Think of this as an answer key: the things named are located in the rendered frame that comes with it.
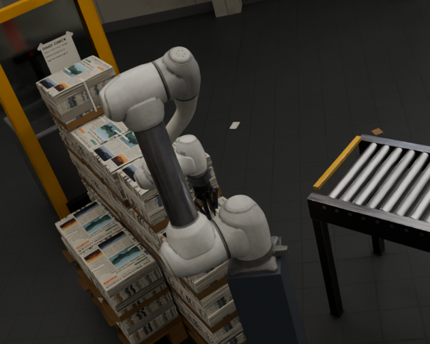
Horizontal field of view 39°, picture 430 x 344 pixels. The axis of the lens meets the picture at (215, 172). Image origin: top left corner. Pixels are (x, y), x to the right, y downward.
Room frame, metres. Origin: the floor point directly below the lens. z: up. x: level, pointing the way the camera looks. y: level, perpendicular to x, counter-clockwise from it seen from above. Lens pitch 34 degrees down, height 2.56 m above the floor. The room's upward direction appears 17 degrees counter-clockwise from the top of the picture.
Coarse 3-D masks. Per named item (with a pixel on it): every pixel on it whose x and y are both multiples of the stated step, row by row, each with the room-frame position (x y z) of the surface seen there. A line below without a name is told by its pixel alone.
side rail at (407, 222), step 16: (320, 208) 2.12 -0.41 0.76; (336, 208) 2.05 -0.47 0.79; (352, 208) 2.01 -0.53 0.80; (368, 208) 1.98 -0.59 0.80; (336, 224) 2.06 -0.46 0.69; (352, 224) 2.00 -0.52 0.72; (368, 224) 1.94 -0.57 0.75; (384, 224) 1.89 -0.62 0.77; (400, 224) 1.83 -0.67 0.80; (416, 224) 1.80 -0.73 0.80; (400, 240) 1.84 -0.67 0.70; (416, 240) 1.78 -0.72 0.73
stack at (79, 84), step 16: (80, 64) 3.32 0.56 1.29; (96, 64) 3.25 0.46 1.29; (48, 80) 3.23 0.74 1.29; (64, 80) 3.17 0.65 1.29; (80, 80) 3.11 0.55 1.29; (96, 80) 3.11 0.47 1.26; (48, 96) 3.09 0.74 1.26; (64, 96) 3.03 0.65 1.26; (80, 96) 3.06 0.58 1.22; (96, 96) 3.09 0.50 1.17; (64, 112) 3.01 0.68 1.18; (80, 112) 3.05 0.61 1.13; (64, 128) 3.08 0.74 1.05
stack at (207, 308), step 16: (128, 208) 2.48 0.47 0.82; (128, 224) 2.59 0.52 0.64; (144, 224) 2.31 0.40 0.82; (144, 240) 2.42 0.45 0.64; (160, 240) 2.17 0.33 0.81; (208, 272) 1.97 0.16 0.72; (224, 272) 2.00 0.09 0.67; (176, 288) 2.21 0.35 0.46; (192, 288) 1.97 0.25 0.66; (224, 288) 1.99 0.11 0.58; (176, 304) 2.34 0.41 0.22; (192, 304) 2.06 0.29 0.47; (208, 304) 1.95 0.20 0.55; (224, 304) 1.98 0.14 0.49; (192, 320) 2.14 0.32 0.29; (208, 320) 1.94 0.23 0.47; (192, 336) 2.27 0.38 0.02; (208, 336) 2.00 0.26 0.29; (224, 336) 1.96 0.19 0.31; (240, 336) 2.00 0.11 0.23
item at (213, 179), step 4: (176, 140) 2.58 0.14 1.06; (208, 156) 2.35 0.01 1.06; (208, 160) 2.35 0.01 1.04; (208, 164) 2.34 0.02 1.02; (208, 168) 2.34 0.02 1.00; (212, 168) 2.34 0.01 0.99; (212, 172) 2.34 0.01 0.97; (184, 176) 2.29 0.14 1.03; (212, 176) 2.34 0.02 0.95; (212, 180) 2.33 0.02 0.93; (188, 184) 2.29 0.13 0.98; (212, 184) 2.33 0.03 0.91; (216, 184) 2.34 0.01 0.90; (188, 188) 2.29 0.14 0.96; (192, 188) 2.30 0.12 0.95; (192, 192) 2.29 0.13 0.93; (192, 196) 2.29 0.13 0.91
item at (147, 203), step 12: (132, 168) 2.44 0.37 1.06; (120, 180) 2.46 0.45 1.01; (132, 180) 2.34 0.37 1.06; (132, 192) 2.32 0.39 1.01; (144, 192) 2.22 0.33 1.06; (156, 192) 2.24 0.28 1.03; (132, 204) 2.39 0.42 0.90; (144, 204) 2.21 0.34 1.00; (156, 204) 2.23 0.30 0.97; (144, 216) 2.27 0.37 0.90; (156, 216) 2.22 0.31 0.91
